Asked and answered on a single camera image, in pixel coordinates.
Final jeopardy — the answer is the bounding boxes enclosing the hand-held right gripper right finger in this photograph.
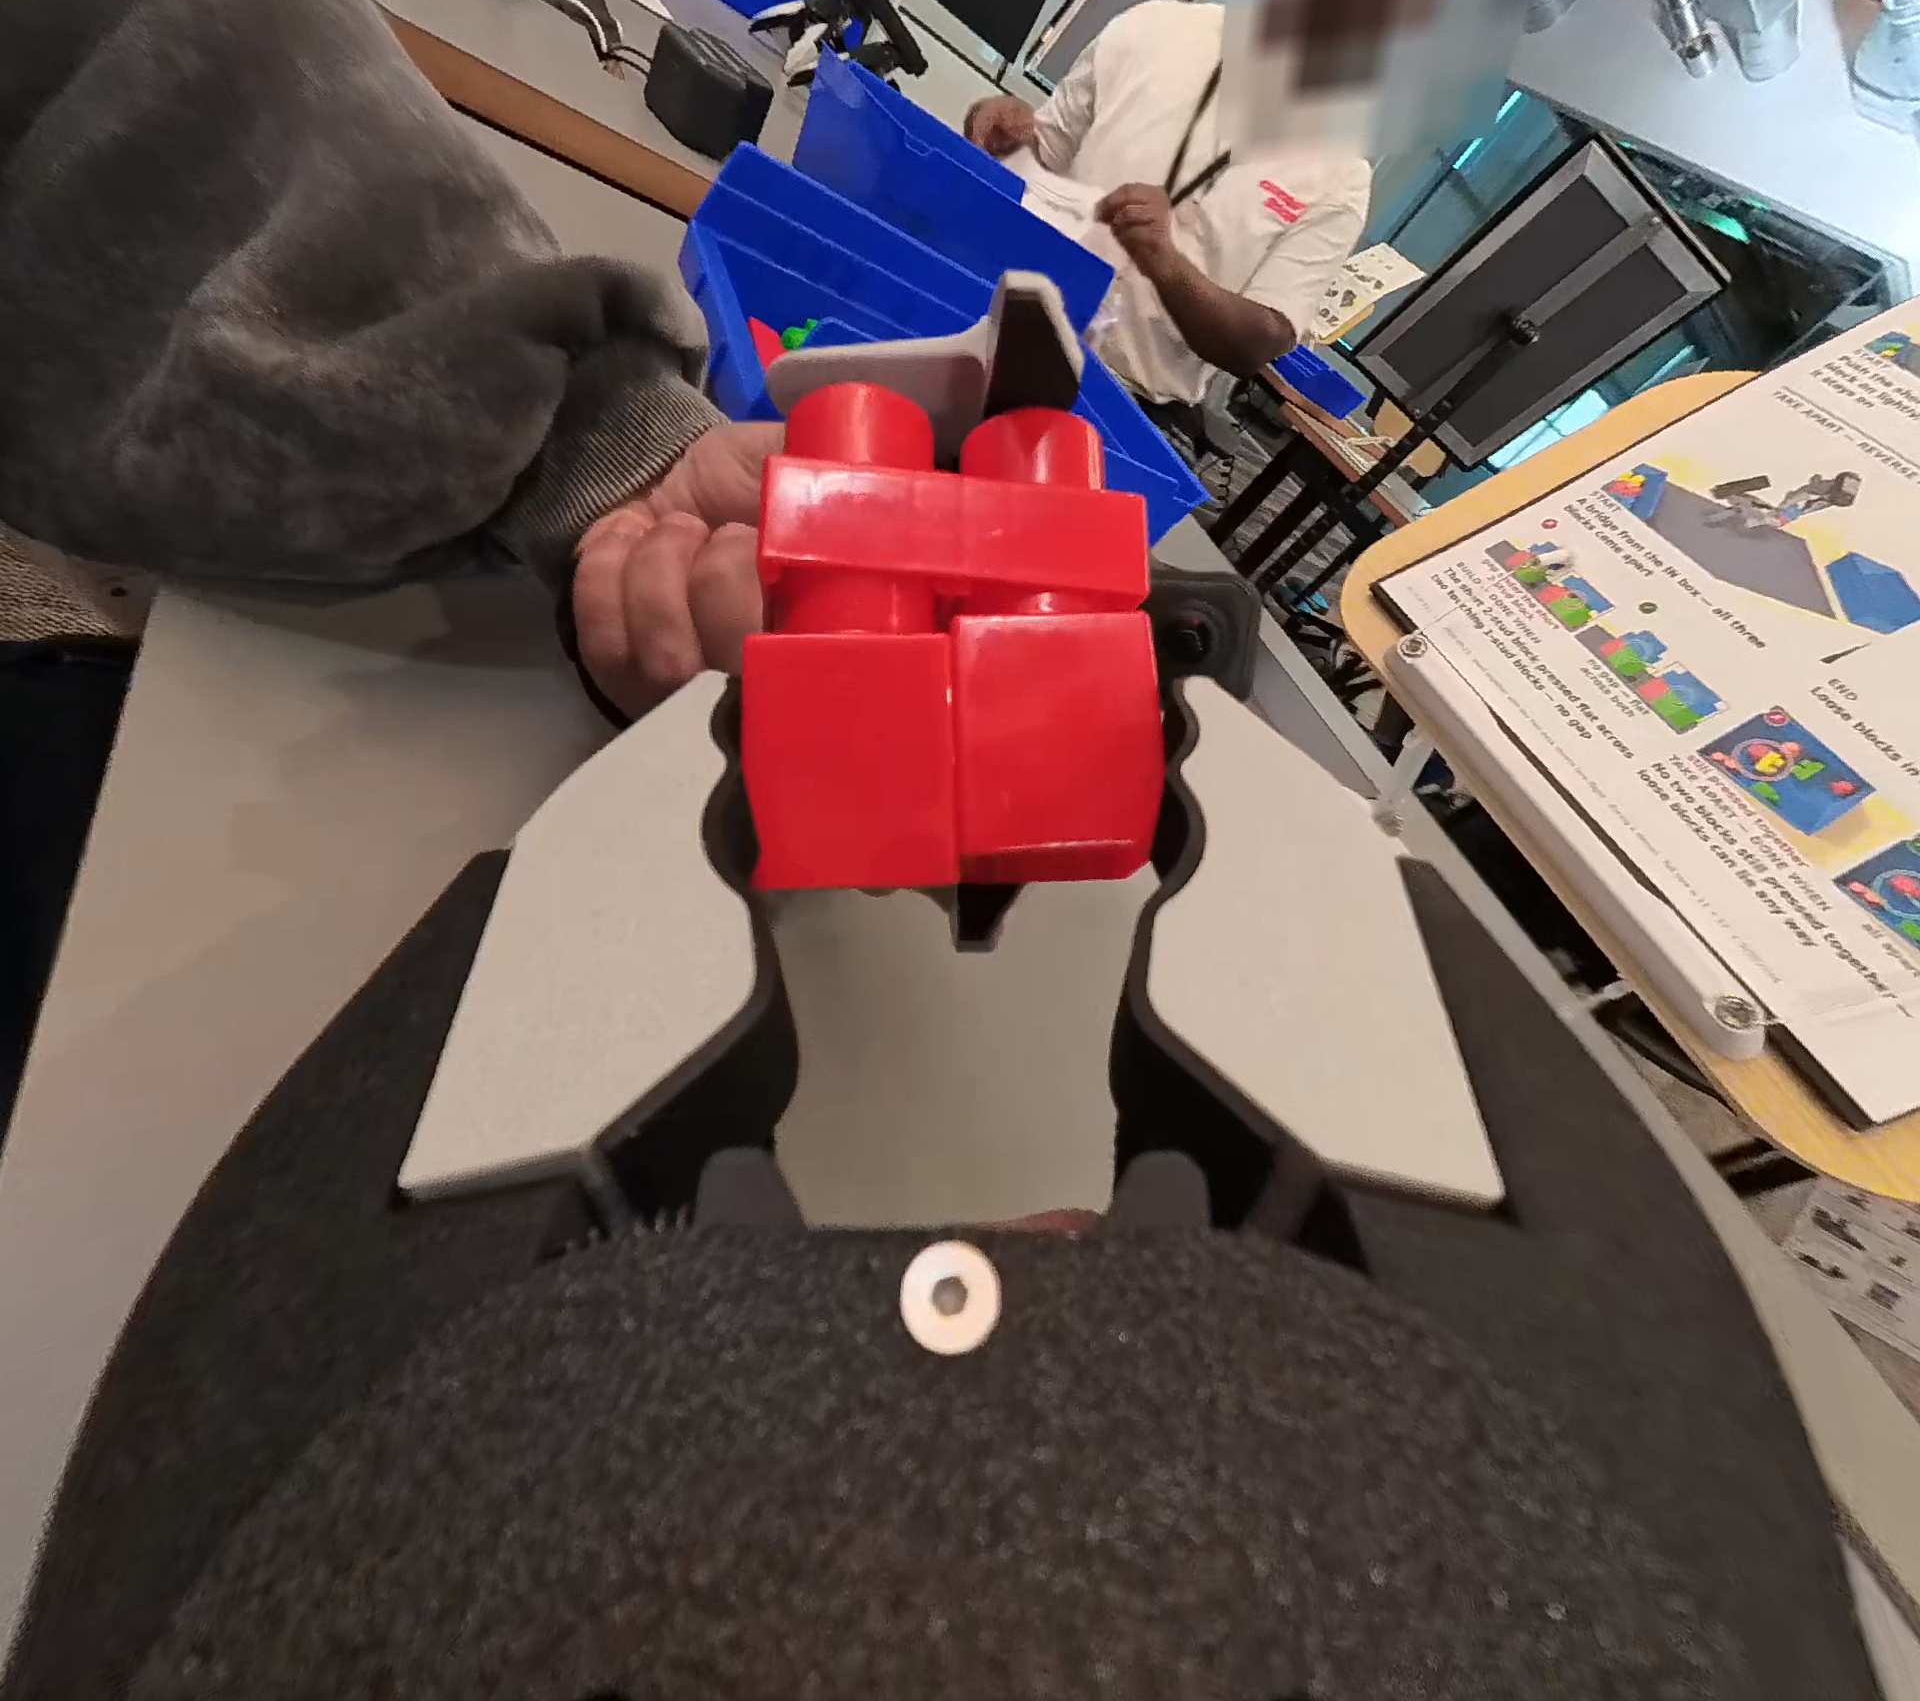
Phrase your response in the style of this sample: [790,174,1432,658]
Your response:
[1109,679,1506,1245]

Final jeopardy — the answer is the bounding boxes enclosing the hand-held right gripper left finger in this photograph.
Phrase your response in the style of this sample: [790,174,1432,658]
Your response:
[396,677,797,1205]

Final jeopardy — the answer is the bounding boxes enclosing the blue plastic bin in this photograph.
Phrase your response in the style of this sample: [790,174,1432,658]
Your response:
[678,139,1209,548]
[790,49,1120,338]

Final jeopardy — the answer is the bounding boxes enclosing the red two-stud block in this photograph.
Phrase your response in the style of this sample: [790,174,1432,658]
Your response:
[755,380,1154,638]

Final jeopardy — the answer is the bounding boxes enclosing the red one-stud block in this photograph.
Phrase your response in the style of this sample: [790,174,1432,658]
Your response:
[948,610,1170,884]
[738,628,962,893]

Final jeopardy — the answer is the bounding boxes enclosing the grey desk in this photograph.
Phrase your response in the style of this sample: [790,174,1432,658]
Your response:
[0,139,1920,1701]

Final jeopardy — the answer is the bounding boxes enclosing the person's left hand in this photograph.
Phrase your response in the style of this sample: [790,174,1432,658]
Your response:
[570,421,790,721]

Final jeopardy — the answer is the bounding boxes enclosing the black cube device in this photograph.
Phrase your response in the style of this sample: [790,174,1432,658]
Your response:
[644,19,778,160]

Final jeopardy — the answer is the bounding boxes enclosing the white instruction stand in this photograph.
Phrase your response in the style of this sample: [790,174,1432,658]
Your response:
[1337,297,1920,1205]

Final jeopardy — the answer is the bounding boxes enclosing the black monitor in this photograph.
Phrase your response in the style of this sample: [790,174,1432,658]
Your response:
[1349,131,1733,471]

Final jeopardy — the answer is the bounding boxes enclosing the printed instruction sheet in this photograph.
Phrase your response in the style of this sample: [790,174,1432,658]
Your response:
[1372,297,1920,1125]

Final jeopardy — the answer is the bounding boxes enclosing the person's dark trousers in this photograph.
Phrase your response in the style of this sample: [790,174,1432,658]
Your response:
[0,642,137,1103]

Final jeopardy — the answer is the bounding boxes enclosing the white printed floor sign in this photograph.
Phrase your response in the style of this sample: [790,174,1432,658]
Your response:
[1784,1176,1920,1359]

